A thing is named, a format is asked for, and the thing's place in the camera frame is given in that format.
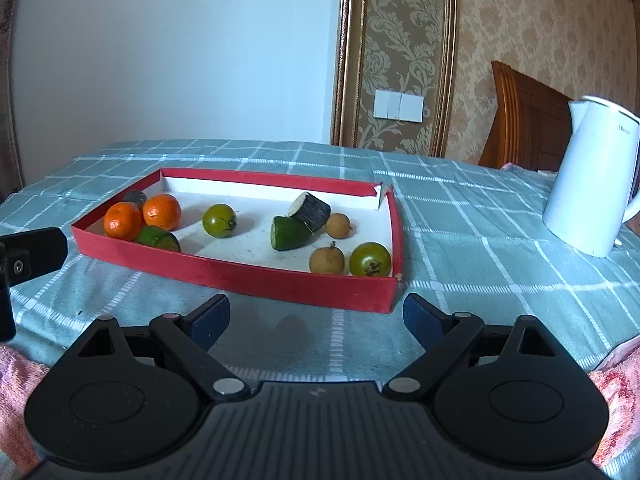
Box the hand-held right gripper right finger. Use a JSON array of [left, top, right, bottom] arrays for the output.
[[382, 294, 568, 402]]

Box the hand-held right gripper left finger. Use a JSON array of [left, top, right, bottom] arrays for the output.
[[65, 294, 251, 402]]

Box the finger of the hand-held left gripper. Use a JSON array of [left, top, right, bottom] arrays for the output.
[[0, 227, 67, 286]]

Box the red cardboard box tray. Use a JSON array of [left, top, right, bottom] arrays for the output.
[[71, 168, 405, 314]]

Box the large green tomato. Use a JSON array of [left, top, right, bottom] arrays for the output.
[[349, 242, 392, 277]]

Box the orange tangerine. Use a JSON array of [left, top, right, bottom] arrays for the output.
[[142, 193, 182, 231], [103, 202, 143, 242]]

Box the green cut fruit piece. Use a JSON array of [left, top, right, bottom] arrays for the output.
[[135, 226, 181, 253], [271, 216, 313, 252]]

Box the small green tomato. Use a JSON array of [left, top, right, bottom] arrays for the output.
[[202, 203, 238, 239]]

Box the tan longan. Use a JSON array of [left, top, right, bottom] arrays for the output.
[[308, 242, 346, 276], [325, 213, 353, 239]]

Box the pink fleece cloth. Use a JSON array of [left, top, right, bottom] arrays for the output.
[[0, 345, 51, 480], [587, 332, 640, 471]]

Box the white electric kettle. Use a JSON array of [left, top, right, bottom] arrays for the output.
[[542, 95, 640, 259]]

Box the wooden headboard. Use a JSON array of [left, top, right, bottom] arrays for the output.
[[477, 60, 573, 171]]

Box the white wall switch panel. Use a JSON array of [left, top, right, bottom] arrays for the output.
[[374, 90, 425, 122]]

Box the gilded wallpaper panel frame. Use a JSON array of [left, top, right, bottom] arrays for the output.
[[332, 0, 457, 157]]

